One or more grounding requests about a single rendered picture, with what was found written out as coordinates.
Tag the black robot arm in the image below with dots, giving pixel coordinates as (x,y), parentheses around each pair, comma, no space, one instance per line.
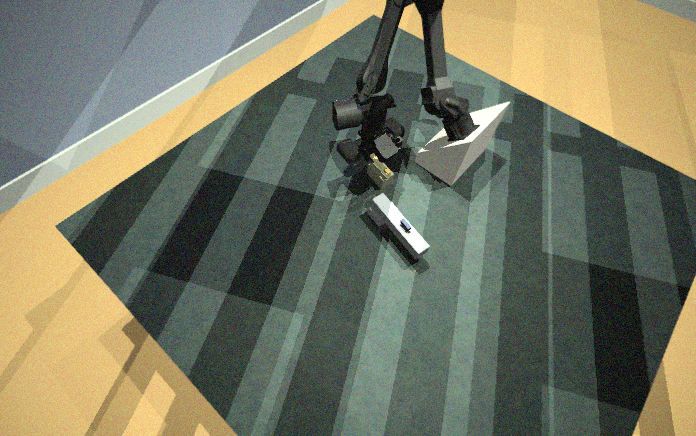
(438,97)

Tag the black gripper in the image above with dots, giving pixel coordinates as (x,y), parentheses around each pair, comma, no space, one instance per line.
(351,151)

